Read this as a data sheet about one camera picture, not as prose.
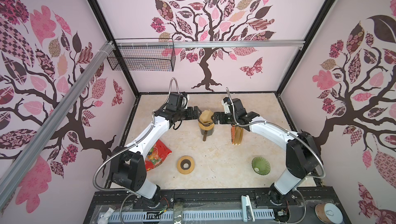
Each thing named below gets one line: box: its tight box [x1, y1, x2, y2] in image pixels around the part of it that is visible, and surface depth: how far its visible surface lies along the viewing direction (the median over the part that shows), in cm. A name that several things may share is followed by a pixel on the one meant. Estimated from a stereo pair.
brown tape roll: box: [315, 202, 344, 224], surface depth 67 cm
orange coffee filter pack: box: [231, 125, 244, 146], surface depth 92 cm
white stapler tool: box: [240, 195, 256, 223], surface depth 71 cm
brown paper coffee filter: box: [198, 109, 215, 131], surface depth 90 cm
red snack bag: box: [144, 139, 172, 172], surface depth 85 cm
